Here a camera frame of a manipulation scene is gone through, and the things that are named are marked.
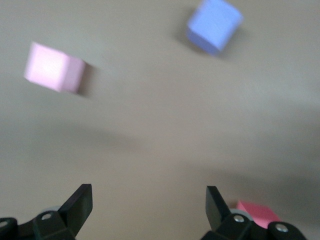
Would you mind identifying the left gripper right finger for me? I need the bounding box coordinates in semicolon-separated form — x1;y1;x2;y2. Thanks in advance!
199;185;306;240

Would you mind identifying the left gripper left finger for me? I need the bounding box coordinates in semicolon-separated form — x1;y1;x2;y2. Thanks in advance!
0;184;94;240

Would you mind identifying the pink foam block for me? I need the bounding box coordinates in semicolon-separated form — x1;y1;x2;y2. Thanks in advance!
23;41;88;95

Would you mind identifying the red foam block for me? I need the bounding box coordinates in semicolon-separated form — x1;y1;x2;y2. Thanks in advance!
236;199;281;230

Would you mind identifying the brown table cover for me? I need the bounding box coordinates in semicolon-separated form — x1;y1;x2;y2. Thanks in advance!
0;0;320;240

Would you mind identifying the purple foam block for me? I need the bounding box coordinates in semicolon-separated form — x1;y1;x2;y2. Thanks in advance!
185;0;245;57

